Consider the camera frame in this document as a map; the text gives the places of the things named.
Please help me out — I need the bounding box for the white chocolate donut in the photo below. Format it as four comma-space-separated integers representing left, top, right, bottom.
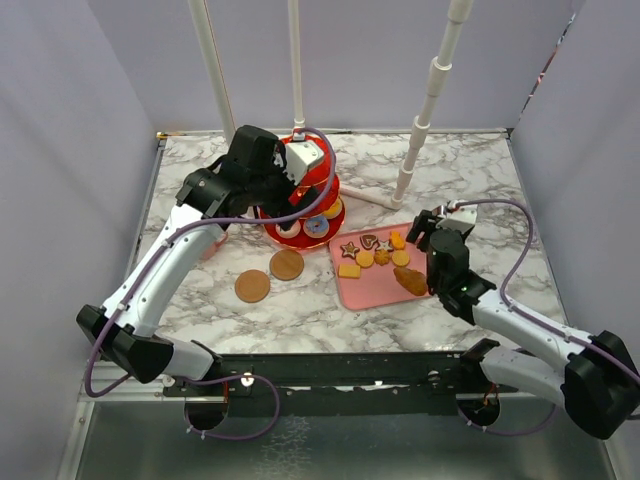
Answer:
275, 220, 301, 239

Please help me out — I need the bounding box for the blue frosted donut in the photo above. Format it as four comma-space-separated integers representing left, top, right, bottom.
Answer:
303, 215, 330, 239

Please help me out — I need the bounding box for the red three-tier stand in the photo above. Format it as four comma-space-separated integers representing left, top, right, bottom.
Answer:
258, 135, 347, 251

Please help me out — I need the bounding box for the yellow donut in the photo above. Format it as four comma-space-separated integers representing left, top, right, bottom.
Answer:
322, 197, 344, 220

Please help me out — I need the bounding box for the pink mug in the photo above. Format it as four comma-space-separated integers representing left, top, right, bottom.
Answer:
200, 232, 228, 261

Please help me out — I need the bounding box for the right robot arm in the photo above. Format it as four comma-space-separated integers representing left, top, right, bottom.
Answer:
406, 201, 639, 440

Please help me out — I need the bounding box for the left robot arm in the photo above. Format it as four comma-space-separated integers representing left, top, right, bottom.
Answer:
76, 125, 327, 395

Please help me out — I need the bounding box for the orange fish cookie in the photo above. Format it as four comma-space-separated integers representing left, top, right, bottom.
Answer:
389, 231, 406, 250

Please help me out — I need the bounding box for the right round biscuit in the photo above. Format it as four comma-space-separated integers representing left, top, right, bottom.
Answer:
391, 250, 411, 267

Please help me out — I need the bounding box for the round biscuit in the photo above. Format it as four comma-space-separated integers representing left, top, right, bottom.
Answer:
355, 250, 374, 268
391, 250, 411, 267

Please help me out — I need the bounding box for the right star gingerbread cookie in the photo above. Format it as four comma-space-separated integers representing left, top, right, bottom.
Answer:
376, 240, 394, 252

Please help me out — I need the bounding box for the star gingerbread cookie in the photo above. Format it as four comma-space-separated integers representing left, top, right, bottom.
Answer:
340, 241, 360, 260
376, 240, 394, 252

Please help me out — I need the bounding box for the swirl butter cookie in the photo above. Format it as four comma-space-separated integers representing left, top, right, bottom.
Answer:
374, 249, 391, 266

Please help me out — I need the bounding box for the brown croissant bread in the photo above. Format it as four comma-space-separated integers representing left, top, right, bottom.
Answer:
393, 267, 428, 296

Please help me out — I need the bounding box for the heart gingerbread cookie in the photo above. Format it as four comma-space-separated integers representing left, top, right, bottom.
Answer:
360, 233, 379, 250

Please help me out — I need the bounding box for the left round biscuit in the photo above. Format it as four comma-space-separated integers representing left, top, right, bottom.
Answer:
355, 250, 374, 268

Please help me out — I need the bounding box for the pink serving tray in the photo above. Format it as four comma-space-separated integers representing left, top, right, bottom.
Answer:
329, 223, 429, 311

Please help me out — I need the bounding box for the left star gingerbread cookie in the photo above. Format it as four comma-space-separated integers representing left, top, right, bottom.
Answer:
340, 241, 360, 260

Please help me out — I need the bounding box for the upper wooden coaster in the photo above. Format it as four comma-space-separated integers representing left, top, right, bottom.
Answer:
269, 249, 304, 281

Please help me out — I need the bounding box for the wooden coaster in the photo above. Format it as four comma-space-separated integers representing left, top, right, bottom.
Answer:
269, 249, 304, 281
234, 269, 270, 303

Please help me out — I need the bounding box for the rectangular yellow biscuit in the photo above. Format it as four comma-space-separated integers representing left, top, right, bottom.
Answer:
338, 264, 361, 279

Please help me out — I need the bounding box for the lower wooden coaster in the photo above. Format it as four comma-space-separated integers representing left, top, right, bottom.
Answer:
234, 269, 270, 303

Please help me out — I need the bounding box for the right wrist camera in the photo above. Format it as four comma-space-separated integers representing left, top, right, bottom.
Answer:
432, 200, 478, 238

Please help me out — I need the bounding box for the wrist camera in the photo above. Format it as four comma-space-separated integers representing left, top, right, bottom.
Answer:
285, 140, 325, 185
432, 200, 478, 238

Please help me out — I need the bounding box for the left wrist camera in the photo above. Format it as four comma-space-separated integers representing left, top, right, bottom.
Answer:
285, 140, 325, 185

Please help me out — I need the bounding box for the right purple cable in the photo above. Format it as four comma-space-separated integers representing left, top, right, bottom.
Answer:
449, 198, 640, 436

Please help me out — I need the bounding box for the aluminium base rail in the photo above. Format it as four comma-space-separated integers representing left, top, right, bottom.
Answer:
83, 345, 492, 398

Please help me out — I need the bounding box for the white pvc pipe frame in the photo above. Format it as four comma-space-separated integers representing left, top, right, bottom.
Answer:
187, 0, 475, 211

